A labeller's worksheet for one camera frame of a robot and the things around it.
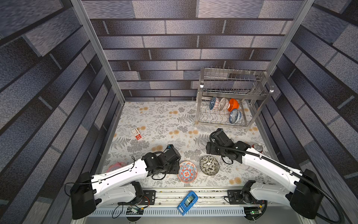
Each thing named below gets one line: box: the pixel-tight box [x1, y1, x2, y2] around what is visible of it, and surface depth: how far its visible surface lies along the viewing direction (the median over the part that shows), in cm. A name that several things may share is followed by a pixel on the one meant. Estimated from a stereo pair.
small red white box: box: [131, 127, 142, 140], surface depth 99 cm
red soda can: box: [251, 143, 264, 153], surface depth 83 cm
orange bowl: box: [228, 98, 240, 112], surface depth 108 cm
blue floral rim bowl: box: [228, 108, 242, 124], surface depth 105 cm
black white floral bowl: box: [199, 155, 221, 176], surface depth 85 cm
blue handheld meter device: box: [176, 190, 199, 217], surface depth 70 cm
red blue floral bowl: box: [177, 161, 199, 184], surface depth 83 cm
